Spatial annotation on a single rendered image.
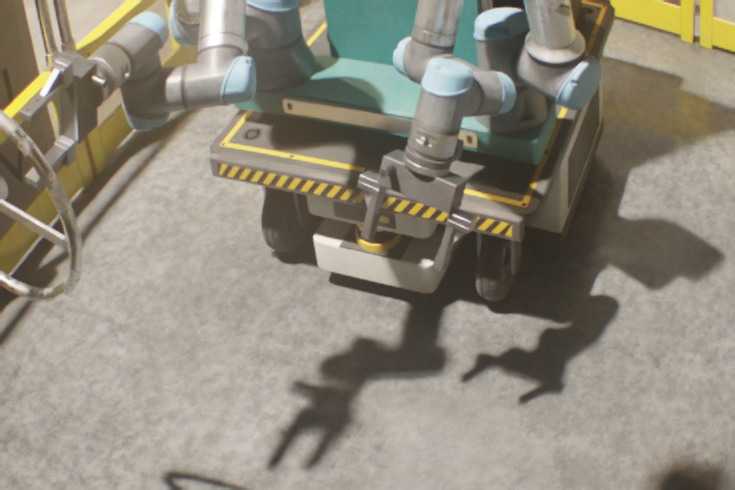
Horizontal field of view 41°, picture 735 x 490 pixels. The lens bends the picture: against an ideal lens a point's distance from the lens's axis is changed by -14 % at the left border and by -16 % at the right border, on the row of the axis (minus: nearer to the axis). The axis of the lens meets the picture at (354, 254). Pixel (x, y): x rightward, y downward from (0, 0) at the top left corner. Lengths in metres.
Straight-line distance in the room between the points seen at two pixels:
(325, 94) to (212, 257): 0.52
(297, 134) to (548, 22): 0.69
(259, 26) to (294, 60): 0.12
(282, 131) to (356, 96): 0.19
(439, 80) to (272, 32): 0.59
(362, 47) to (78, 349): 0.91
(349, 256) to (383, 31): 0.47
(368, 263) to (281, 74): 0.43
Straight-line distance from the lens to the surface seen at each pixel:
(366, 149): 2.23
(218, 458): 2.15
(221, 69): 1.67
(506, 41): 1.99
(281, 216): 2.39
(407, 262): 2.26
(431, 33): 1.84
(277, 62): 2.24
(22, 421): 2.34
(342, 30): 2.30
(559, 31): 1.87
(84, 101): 1.57
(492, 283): 2.24
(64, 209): 1.33
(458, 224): 1.77
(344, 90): 2.23
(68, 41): 2.67
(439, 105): 1.71
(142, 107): 1.71
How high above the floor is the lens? 1.69
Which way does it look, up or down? 43 degrees down
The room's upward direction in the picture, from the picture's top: 8 degrees counter-clockwise
